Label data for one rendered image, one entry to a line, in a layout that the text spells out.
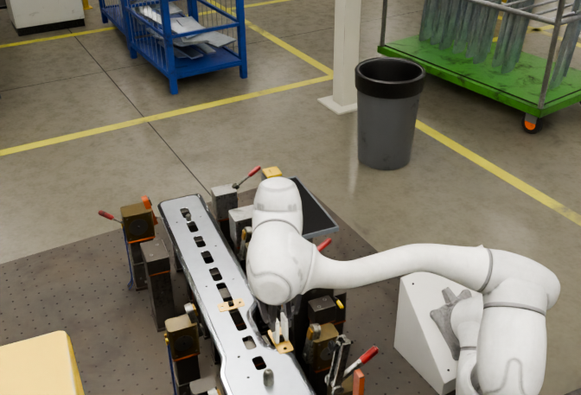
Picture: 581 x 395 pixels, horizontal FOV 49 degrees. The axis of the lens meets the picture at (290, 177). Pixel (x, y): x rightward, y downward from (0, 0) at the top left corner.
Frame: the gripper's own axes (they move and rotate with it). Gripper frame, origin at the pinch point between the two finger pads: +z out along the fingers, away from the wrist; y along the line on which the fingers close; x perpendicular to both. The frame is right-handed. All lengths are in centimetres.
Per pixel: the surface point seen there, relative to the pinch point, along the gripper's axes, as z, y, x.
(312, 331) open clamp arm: 19.9, 15.3, 14.3
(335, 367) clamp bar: 18.4, 14.7, -1.5
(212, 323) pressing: 29.7, -7.8, 38.6
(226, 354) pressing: 29.6, -7.5, 24.4
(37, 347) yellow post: -71, -46, -62
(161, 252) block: 27, -15, 76
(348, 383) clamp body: 24.3, 18.2, -3.0
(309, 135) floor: 130, 152, 322
